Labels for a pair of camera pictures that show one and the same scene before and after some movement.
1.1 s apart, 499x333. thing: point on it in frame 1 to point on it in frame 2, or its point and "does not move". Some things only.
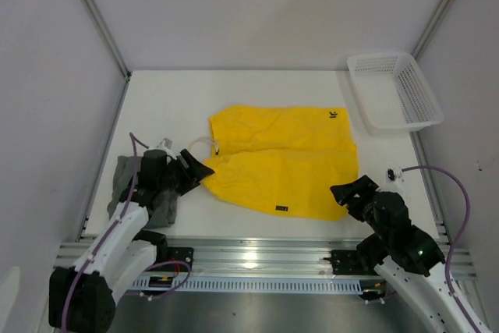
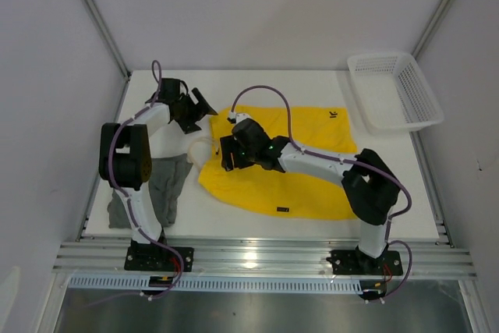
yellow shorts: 297,163 does not move
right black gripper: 343,193 to 230,144
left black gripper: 192,175 to 199,111
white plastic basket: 393,94 does not move
